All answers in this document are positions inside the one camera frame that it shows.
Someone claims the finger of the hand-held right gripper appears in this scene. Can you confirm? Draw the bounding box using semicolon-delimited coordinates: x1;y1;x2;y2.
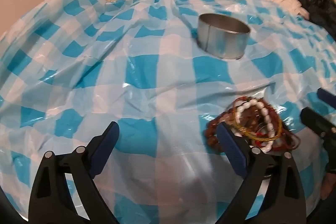
317;88;336;109
300;107;336;138

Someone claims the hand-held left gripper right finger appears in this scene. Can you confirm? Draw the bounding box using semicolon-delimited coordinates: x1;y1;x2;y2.
216;123;307;224

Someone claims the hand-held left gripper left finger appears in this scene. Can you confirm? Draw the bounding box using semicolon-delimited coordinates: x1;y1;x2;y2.
28;121;120;224

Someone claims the gold wire bangle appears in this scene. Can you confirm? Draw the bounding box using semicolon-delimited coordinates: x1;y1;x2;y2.
231;109;283;142

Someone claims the white bead bracelet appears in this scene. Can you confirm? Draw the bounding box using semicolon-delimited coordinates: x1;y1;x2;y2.
231;99;275;153

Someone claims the round metal tin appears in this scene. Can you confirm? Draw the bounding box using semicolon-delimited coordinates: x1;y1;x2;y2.
197;13;250;60

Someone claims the blue checkered plastic sheet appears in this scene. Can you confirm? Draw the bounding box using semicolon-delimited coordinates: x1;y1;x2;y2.
0;0;336;224

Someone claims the dark cloth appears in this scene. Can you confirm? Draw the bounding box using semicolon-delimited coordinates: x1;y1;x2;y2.
298;0;336;36

